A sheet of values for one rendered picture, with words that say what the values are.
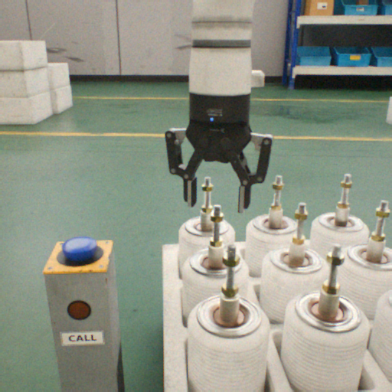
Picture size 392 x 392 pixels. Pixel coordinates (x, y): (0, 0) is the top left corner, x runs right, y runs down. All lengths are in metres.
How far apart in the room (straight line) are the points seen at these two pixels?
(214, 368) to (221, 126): 0.28
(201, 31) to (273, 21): 5.16
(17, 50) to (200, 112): 2.52
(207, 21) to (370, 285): 0.41
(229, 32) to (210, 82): 0.06
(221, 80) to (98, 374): 0.38
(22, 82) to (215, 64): 2.55
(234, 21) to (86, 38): 5.42
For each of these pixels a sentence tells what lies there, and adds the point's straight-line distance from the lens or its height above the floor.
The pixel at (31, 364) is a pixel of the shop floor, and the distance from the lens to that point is 0.84.
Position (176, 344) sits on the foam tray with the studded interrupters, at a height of 0.18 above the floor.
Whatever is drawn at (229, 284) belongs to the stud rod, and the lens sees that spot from 0.46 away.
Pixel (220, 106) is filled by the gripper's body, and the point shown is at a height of 0.48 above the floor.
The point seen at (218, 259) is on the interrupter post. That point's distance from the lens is 0.57.
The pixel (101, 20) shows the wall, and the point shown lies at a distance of 5.81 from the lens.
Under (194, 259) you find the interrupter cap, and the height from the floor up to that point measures 0.25.
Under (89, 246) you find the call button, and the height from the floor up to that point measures 0.33.
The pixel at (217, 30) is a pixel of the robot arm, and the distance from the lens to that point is 0.47.
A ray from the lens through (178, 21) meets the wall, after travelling 5.62.
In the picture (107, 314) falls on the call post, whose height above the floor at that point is 0.25.
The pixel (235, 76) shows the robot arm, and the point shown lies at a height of 0.51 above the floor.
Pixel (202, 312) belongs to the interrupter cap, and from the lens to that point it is 0.49.
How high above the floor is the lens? 0.55
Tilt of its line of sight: 21 degrees down
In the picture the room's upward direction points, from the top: straight up
